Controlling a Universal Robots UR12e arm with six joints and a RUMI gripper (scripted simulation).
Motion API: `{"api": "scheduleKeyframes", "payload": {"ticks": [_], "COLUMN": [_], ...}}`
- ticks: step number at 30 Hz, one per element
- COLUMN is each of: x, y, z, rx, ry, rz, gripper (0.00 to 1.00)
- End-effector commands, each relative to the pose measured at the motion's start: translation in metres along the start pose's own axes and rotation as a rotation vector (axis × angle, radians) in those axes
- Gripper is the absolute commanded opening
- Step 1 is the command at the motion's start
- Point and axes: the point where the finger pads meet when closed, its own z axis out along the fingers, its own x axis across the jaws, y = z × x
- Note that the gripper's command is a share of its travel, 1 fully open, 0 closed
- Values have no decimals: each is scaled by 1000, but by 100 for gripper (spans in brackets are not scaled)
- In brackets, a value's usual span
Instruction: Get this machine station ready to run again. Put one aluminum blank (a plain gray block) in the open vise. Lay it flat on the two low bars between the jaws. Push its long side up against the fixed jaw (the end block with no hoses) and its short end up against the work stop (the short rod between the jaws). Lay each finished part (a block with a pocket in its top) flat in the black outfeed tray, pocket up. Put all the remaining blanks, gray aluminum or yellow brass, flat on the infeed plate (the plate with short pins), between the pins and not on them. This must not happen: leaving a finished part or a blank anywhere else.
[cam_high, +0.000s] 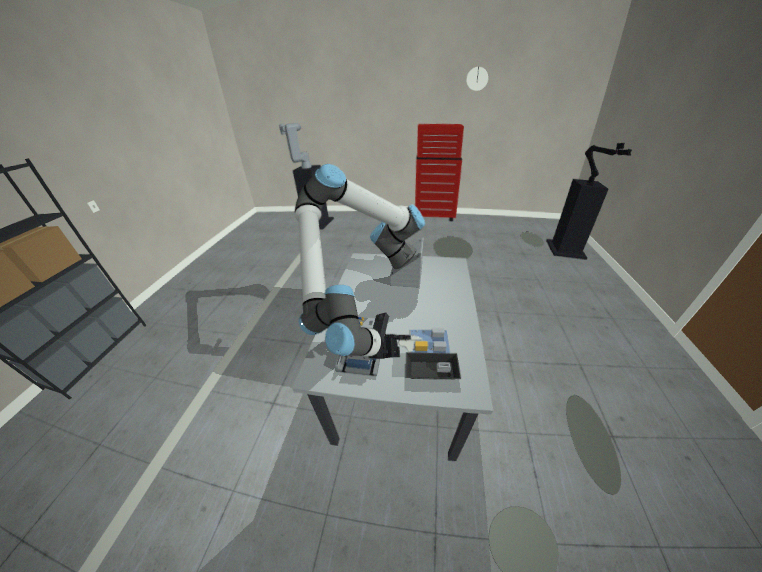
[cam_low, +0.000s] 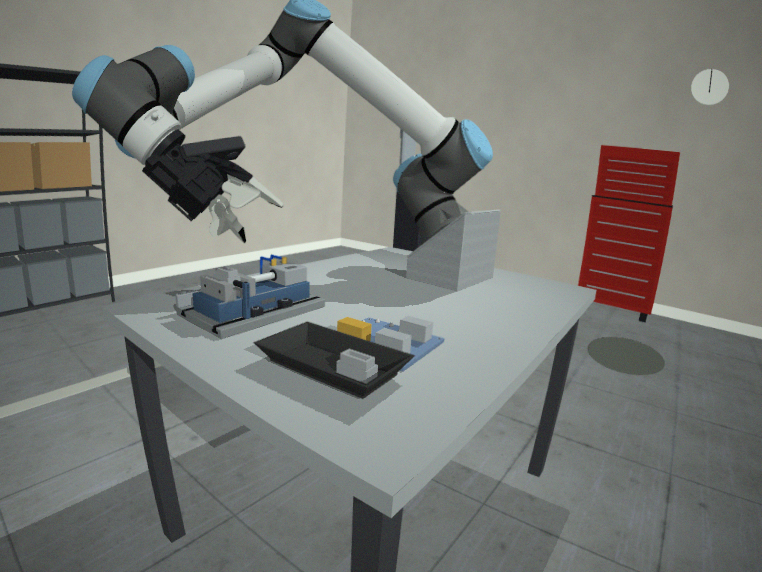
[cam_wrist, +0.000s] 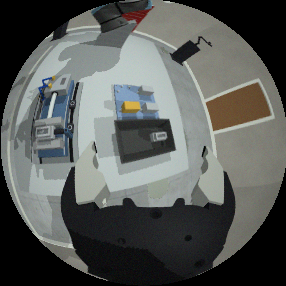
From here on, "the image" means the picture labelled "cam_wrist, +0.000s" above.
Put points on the yellow rectangular block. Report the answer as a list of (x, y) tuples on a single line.
[(130, 107)]

